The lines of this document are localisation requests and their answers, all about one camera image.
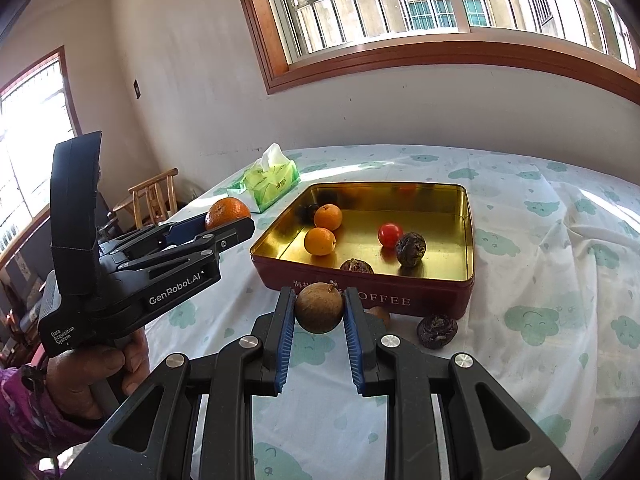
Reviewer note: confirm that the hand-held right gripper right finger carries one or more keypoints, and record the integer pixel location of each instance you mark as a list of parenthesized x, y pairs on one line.
[(352, 347)]

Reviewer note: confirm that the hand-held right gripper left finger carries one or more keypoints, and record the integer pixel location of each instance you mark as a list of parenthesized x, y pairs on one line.
[(285, 342)]

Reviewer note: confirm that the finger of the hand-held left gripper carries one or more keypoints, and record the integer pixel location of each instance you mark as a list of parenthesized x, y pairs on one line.
[(225, 237), (187, 227)]

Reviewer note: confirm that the small orange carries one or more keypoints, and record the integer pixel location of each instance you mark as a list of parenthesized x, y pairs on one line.
[(320, 241), (328, 217), (225, 212)]

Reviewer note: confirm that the brown round fruit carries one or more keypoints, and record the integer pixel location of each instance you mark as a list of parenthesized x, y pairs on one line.
[(381, 316), (319, 307)]

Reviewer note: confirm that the dark purple plum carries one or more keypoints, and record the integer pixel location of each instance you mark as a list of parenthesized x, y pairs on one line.
[(307, 212)]

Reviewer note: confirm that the red tomato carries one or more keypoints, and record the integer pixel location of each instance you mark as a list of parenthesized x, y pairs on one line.
[(390, 234)]

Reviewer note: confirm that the gold and red tin box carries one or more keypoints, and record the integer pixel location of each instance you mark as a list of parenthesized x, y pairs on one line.
[(360, 225)]

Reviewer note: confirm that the person's left forearm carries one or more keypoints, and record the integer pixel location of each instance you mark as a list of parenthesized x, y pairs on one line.
[(20, 410)]

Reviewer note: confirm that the person's left hand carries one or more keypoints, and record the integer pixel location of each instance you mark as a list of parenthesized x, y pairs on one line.
[(80, 375)]

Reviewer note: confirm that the wooden chair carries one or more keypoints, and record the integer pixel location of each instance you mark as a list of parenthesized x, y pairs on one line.
[(150, 190)]

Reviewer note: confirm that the green tissue pack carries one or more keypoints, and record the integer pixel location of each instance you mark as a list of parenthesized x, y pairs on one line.
[(270, 182)]

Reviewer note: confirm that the wrinkled dark passion fruit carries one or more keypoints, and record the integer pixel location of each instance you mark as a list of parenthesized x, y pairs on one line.
[(436, 331), (356, 266), (411, 249)]

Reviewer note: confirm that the dark furniture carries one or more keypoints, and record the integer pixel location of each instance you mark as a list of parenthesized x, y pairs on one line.
[(20, 280)]

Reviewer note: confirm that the bright side window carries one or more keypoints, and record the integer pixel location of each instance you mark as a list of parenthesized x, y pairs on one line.
[(30, 135)]

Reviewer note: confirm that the brown framed barred window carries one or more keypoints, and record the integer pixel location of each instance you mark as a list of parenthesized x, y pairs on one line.
[(262, 35)]

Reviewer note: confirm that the dark wall switch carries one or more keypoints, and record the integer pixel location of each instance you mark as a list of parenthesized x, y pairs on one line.
[(136, 88)]

